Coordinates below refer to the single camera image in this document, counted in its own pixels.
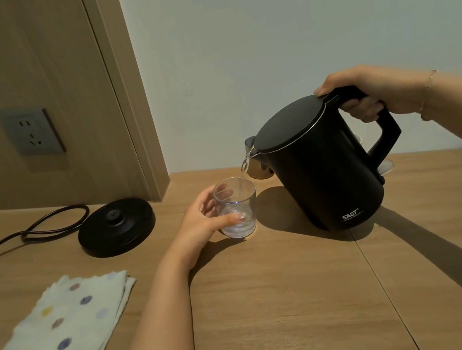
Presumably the person's left hand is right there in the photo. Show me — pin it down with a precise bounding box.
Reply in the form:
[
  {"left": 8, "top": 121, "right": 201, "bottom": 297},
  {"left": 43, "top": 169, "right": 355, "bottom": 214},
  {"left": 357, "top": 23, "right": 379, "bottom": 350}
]
[{"left": 158, "top": 180, "right": 252, "bottom": 277}]

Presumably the person's right hand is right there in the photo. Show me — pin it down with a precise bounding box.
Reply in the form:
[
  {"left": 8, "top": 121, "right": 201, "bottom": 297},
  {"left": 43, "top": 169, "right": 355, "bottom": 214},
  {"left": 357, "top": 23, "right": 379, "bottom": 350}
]
[{"left": 310, "top": 55, "right": 431, "bottom": 133}]

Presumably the clear drinking glass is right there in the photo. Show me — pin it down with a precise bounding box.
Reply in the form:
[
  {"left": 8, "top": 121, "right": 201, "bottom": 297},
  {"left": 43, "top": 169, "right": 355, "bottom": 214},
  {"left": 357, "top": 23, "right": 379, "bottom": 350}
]
[{"left": 210, "top": 173, "right": 265, "bottom": 243}]

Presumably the black electric kettle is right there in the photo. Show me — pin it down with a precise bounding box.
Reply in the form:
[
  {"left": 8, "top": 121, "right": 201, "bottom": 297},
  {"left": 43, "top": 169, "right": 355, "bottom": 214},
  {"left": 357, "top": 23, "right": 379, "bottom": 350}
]
[{"left": 230, "top": 78, "right": 417, "bottom": 247}]

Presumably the person's left forearm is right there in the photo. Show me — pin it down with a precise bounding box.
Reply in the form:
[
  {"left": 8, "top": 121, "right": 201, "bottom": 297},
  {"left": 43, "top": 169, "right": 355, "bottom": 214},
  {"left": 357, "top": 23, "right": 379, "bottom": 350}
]
[{"left": 80, "top": 251, "right": 210, "bottom": 350}]

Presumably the black round kettle base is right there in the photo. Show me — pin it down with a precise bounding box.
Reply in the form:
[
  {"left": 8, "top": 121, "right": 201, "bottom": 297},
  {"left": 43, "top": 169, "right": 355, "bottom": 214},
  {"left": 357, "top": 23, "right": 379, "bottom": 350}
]
[{"left": 72, "top": 193, "right": 161, "bottom": 263}]

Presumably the white polka dot cloth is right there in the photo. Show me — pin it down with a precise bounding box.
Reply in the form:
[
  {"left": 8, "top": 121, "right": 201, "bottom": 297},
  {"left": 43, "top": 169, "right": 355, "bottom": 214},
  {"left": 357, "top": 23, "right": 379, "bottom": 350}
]
[{"left": 0, "top": 263, "right": 149, "bottom": 350}]

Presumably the light wooden cabinet panel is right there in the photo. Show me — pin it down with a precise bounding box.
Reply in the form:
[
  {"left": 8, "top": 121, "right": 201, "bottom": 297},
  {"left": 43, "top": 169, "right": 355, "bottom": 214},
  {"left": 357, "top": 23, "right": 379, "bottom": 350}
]
[{"left": 0, "top": 0, "right": 174, "bottom": 230}]

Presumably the thin gold bracelet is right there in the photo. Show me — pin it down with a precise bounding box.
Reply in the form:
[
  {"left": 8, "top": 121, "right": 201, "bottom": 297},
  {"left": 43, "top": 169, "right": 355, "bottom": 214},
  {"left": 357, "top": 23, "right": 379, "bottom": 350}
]
[{"left": 412, "top": 68, "right": 446, "bottom": 123}]

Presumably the black power cord with plug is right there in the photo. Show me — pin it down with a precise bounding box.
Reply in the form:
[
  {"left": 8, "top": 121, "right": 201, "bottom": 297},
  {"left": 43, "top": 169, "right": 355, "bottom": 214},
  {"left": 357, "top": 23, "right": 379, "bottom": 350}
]
[{"left": 0, "top": 202, "right": 97, "bottom": 269}]

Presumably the grey wall socket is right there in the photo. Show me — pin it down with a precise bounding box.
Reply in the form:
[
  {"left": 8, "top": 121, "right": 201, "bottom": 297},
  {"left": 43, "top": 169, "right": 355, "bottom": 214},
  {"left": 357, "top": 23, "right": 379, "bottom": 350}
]
[{"left": 0, "top": 99, "right": 67, "bottom": 164}]

